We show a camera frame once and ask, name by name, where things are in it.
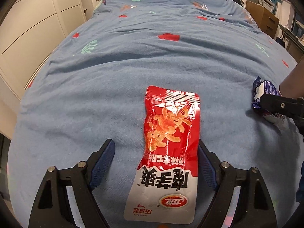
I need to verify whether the red white spicy snack packet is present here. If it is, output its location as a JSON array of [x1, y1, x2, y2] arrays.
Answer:
[[124, 85, 200, 225]]

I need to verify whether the dark shopping bag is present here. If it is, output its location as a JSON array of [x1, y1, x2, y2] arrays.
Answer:
[[276, 34, 285, 48]]

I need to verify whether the wooden drawer cabinet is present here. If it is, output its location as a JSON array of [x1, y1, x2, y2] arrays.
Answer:
[[245, 1, 279, 39]]

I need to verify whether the white desk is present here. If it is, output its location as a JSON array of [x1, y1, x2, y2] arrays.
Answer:
[[279, 24, 303, 63]]

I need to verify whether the blue patterned bed duvet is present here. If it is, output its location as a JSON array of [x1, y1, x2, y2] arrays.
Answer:
[[8, 0, 303, 227]]

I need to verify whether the white wardrobe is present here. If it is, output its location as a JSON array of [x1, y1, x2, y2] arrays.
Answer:
[[1, 0, 99, 139]]

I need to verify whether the blue white snack packet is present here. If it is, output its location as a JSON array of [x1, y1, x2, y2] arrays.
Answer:
[[252, 76, 285, 129]]

